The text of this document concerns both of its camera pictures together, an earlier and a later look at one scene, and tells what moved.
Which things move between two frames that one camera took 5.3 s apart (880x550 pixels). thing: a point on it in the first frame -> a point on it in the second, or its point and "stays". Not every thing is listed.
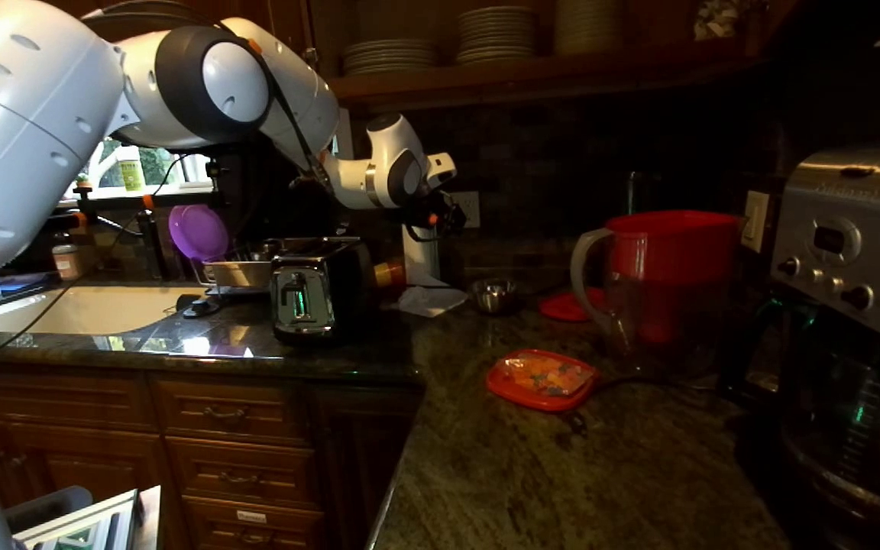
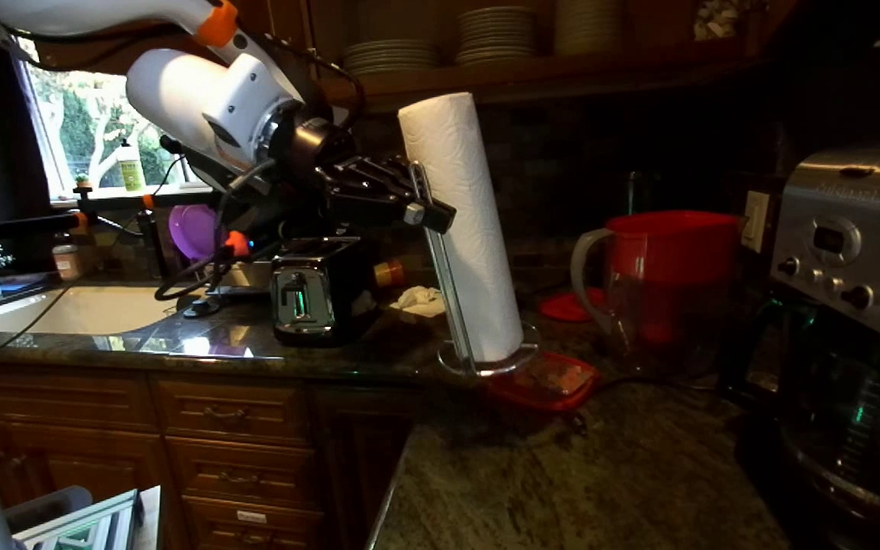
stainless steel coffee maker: x=840 y=350 stays
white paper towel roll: x=423 y=259 -> x=444 y=146
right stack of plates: x=496 y=35 stays
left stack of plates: x=389 y=57 stays
